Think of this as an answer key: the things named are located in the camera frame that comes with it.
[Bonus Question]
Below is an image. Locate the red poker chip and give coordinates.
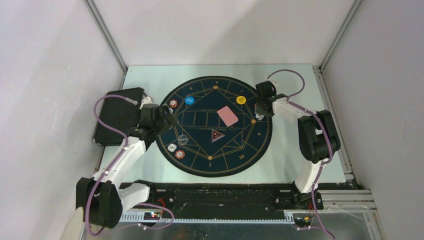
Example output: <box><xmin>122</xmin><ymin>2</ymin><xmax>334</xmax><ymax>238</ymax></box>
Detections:
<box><xmin>168</xmin><ymin>99</ymin><xmax>178</xmax><ymax>108</ymax></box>
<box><xmin>175</xmin><ymin>150</ymin><xmax>185</xmax><ymax>160</ymax></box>

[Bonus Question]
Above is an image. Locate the white dealer button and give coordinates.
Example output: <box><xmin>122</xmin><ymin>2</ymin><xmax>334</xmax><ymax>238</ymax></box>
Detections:
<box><xmin>255</xmin><ymin>114</ymin><xmax>264</xmax><ymax>121</ymax></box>

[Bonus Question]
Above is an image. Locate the yellow big blind button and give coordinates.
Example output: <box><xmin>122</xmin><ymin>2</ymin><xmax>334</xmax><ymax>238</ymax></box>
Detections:
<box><xmin>236</xmin><ymin>95</ymin><xmax>247</xmax><ymax>105</ymax></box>

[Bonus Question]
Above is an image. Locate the white poker chip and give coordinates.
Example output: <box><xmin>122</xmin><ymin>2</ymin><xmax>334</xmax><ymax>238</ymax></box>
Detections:
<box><xmin>167</xmin><ymin>143</ymin><xmax>177</xmax><ymax>153</ymax></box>

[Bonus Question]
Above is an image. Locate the blue small blind button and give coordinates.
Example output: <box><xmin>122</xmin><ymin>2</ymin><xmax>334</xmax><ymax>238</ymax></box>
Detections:
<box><xmin>184</xmin><ymin>96</ymin><xmax>195</xmax><ymax>106</ymax></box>

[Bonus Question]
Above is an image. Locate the red playing card deck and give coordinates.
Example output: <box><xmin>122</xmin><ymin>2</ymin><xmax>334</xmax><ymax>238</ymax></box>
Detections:
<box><xmin>217</xmin><ymin>106</ymin><xmax>239</xmax><ymax>127</ymax></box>

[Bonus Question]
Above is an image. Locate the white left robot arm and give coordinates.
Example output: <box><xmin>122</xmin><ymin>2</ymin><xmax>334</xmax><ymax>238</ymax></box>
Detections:
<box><xmin>75</xmin><ymin>94</ymin><xmax>178</xmax><ymax>230</ymax></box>

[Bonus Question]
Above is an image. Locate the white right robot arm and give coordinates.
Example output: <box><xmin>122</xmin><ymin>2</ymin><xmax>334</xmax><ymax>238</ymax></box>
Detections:
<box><xmin>255</xmin><ymin>80</ymin><xmax>341</xmax><ymax>209</ymax></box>

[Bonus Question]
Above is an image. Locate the clear round button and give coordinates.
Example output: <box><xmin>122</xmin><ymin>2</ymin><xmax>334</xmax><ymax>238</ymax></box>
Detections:
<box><xmin>177</xmin><ymin>134</ymin><xmax>190</xmax><ymax>146</ymax></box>

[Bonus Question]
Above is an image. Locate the black carrying case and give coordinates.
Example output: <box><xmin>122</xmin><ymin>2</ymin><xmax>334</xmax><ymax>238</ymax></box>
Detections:
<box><xmin>93</xmin><ymin>87</ymin><xmax>147</xmax><ymax>147</ymax></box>

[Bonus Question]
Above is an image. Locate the round dark poker mat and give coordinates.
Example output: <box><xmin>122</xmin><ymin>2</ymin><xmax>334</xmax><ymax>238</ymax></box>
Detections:
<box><xmin>156</xmin><ymin>76</ymin><xmax>273</xmax><ymax>178</ymax></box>

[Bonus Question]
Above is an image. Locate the red triangular marker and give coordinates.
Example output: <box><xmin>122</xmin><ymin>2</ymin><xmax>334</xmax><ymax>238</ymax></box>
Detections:
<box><xmin>211</xmin><ymin>128</ymin><xmax>225</xmax><ymax>143</ymax></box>

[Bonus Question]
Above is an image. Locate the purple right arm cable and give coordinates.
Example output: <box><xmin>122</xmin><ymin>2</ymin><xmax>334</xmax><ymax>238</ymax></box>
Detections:
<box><xmin>266</xmin><ymin>69</ymin><xmax>336</xmax><ymax>239</ymax></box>

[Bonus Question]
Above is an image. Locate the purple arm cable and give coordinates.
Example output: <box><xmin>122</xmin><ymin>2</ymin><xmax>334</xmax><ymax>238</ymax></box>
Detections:
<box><xmin>266</xmin><ymin>69</ymin><xmax>336</xmax><ymax>239</ymax></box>
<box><xmin>84</xmin><ymin>94</ymin><xmax>175</xmax><ymax>237</ymax></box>

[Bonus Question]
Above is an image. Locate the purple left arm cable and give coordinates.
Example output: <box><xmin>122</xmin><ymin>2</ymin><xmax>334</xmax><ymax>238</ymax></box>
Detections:
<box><xmin>84</xmin><ymin>94</ymin><xmax>175</xmax><ymax>237</ymax></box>

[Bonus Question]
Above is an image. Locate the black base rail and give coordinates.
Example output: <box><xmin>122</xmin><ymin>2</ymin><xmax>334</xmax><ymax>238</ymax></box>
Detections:
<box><xmin>91</xmin><ymin>181</ymin><xmax>360</xmax><ymax>220</ymax></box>

